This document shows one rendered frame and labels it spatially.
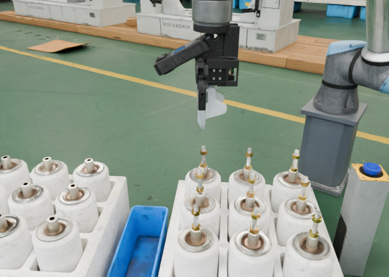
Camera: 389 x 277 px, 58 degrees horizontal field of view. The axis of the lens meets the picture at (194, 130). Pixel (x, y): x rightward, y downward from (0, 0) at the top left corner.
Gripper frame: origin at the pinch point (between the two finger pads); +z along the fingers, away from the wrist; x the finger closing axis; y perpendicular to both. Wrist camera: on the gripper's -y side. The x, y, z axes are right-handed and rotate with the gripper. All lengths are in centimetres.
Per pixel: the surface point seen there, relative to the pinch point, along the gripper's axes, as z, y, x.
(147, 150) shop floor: 47, -20, 68
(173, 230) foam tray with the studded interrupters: 28.8, -6.0, -2.4
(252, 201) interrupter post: 19.6, 12.3, -3.3
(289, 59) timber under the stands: 39, 76, 190
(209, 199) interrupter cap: 21.3, 2.8, 0.3
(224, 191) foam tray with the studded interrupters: 28.6, 8.1, 13.1
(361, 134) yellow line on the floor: 46, 83, 81
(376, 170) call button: 13.6, 41.8, 0.2
